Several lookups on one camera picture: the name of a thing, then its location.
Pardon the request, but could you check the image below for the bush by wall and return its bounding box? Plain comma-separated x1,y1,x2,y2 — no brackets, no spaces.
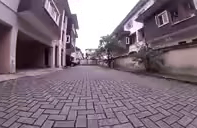
135,42,166,73

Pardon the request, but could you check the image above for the brown building with white trim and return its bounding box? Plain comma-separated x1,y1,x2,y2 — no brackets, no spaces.
64,13,81,67

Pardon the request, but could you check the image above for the vehicle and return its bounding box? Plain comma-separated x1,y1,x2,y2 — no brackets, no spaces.
69,55,81,67

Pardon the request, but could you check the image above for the pale end wall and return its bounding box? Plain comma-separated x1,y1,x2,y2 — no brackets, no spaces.
78,58,101,66

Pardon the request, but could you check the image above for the grey building with open garages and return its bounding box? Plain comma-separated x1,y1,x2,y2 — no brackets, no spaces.
0,0,68,75

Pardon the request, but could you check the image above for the white and brown house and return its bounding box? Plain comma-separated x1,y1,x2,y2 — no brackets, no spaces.
111,0,156,57

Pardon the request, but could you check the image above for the beige boundary wall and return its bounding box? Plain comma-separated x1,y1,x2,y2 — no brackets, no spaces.
111,41,197,80

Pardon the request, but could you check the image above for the concrete kerb strip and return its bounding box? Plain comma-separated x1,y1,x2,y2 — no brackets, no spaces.
99,64,197,88

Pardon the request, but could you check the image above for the brown house with white windows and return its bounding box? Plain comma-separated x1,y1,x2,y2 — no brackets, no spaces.
135,0,197,51

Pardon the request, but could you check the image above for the concrete pavement with kerb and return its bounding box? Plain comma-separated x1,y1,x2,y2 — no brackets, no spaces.
0,67,64,86

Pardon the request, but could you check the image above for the grey brick paved road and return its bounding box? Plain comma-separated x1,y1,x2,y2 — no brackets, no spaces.
0,64,197,128

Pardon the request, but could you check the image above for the green tree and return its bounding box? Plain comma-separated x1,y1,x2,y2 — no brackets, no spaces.
96,33,128,69

